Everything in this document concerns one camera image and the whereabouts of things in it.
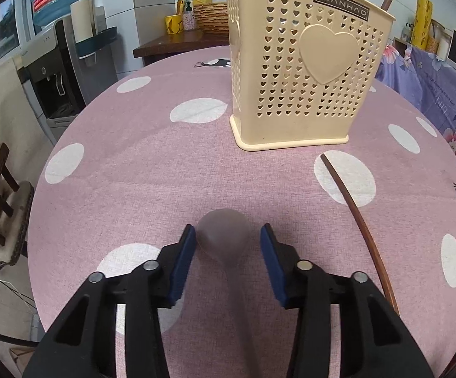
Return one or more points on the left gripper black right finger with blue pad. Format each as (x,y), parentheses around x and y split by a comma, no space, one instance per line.
(374,340)

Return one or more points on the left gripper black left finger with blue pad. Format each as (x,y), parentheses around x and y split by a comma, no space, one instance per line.
(81,340)

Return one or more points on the brown chopstick on table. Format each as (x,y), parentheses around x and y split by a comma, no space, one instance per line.
(371,245)

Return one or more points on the pink polka dot tablecloth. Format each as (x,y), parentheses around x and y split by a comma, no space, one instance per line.
(155,152)

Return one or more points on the purple floral cloth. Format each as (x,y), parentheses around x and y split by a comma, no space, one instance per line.
(436,86)

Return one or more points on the grey water dispenser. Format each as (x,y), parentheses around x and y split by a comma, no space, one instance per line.
(63,76)

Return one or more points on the cream plastic utensil holder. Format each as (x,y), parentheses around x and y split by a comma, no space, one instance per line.
(301,69)

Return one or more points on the dark wooden sink counter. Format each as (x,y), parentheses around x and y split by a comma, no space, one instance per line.
(174,44)

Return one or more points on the yellow roll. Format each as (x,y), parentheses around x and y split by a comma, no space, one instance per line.
(422,23)

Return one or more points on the yellow mug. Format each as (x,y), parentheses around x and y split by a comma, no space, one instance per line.
(174,24)

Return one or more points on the small pink floral bottle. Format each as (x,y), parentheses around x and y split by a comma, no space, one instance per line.
(189,19)

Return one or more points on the woven brown basin sink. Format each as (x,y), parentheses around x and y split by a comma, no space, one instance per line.
(212,18)

